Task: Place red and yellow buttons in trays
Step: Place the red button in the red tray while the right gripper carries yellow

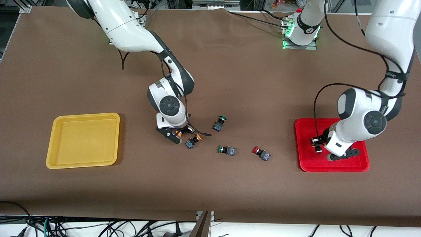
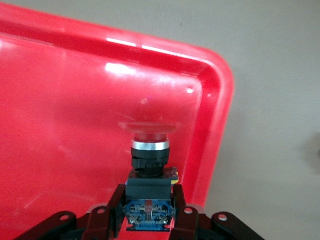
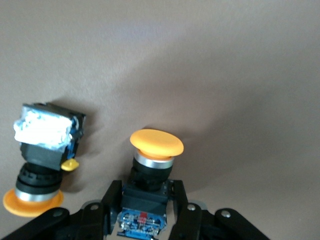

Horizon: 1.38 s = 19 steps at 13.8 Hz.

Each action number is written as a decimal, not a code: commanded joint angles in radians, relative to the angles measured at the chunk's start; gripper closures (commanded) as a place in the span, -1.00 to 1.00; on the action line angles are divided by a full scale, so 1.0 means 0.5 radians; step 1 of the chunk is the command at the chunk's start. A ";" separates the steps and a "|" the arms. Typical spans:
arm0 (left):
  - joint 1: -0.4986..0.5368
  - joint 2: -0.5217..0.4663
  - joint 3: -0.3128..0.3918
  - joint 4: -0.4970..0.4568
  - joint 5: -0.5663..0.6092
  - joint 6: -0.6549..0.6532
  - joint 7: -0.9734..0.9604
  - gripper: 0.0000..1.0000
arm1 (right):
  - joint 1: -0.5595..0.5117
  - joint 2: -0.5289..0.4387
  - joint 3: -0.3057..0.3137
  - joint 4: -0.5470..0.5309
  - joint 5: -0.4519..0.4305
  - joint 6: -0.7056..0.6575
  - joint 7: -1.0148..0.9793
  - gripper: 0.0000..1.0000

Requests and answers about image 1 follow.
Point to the green push button switch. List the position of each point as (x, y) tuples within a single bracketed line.
[(229, 151), (218, 125)]

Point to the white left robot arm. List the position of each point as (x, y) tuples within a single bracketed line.
[(391, 39)]

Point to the brown paper table cover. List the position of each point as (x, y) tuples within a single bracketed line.
[(230, 82)]

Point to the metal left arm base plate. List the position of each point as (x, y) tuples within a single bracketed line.
[(301, 46)]

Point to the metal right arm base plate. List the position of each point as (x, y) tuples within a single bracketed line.
[(139, 19)]

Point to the metal camera post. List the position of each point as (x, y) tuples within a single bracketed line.
[(201, 225)]

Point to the aluminium frame profile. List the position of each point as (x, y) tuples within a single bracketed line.
[(179, 4)]

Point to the red push button switch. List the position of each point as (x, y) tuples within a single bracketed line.
[(316, 142), (264, 155)]

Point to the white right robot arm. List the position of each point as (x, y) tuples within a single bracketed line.
[(131, 29)]

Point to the yellow push button switch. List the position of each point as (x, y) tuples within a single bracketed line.
[(181, 132), (191, 142)]

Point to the yellow plastic tray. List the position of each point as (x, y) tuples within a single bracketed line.
[(84, 141)]

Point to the red plastic tray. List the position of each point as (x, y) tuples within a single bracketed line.
[(309, 161)]

